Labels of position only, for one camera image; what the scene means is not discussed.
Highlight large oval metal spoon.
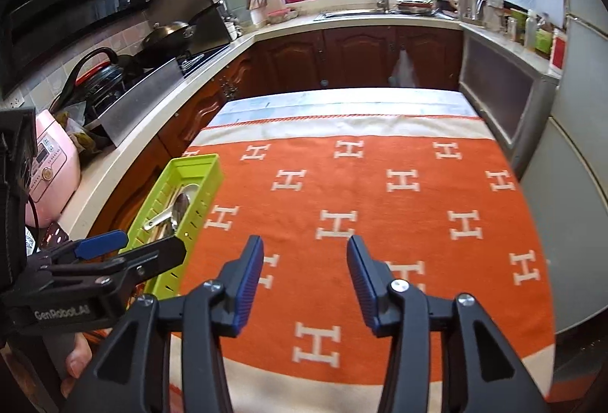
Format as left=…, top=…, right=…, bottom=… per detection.
left=171, top=194, right=191, bottom=235

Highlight red label container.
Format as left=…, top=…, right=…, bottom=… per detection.
left=550, top=30, right=570, bottom=71

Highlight steel sink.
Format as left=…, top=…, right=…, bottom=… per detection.
left=313, top=9, right=395, bottom=22

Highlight white plastic bottle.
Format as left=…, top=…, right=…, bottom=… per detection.
left=523, top=11, right=538, bottom=51

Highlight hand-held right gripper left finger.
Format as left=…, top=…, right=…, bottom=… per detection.
left=62, top=235, right=265, bottom=413

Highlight steel frosted door cabinet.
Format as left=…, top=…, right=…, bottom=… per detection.
left=458, top=30, right=561, bottom=162

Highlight person's left hand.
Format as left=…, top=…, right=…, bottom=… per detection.
left=59, top=331, right=103, bottom=399

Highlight black gas stove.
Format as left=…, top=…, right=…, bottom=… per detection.
left=178, top=44, right=231, bottom=76

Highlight glass jug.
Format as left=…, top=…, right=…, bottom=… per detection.
left=476, top=0, right=505, bottom=31

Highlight steel pan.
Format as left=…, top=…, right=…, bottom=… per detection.
left=395, top=0, right=440, bottom=17

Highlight orange patterned blanket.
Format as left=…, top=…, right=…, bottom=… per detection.
left=168, top=116, right=556, bottom=413

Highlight pale blue table cover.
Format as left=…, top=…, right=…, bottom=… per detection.
left=209, top=90, right=478, bottom=129

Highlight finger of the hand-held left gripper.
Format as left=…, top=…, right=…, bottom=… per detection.
left=47, top=236, right=187, bottom=296
left=27, top=230, right=129, bottom=272

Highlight white kitchen countertop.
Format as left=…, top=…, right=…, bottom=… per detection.
left=57, top=0, right=564, bottom=243

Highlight green plastic utensil tray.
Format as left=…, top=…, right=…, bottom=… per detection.
left=116, top=154, right=224, bottom=300

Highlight steel side panel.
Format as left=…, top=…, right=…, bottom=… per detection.
left=100, top=59, right=186, bottom=148

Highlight green packet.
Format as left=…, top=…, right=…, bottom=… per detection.
left=536, top=25, right=554, bottom=57

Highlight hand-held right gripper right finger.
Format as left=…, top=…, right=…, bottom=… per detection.
left=346, top=236, right=537, bottom=413

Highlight white ceramic spoon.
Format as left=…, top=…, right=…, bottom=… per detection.
left=142, top=185, right=198, bottom=232

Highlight black pressure cooker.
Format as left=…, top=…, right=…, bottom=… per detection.
left=50, top=47, right=143, bottom=119

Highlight dark wok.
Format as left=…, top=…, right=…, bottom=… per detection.
left=140, top=6, right=224, bottom=57

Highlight hanging plastic bag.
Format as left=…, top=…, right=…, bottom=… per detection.
left=387, top=51, right=419, bottom=88

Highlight grey refrigerator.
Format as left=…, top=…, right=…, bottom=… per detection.
left=518, top=0, right=608, bottom=333

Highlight pink rice cooker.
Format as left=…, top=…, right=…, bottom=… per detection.
left=24, top=109, right=81, bottom=228

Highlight brown wooden cabinets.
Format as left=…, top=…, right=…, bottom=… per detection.
left=95, top=25, right=464, bottom=224

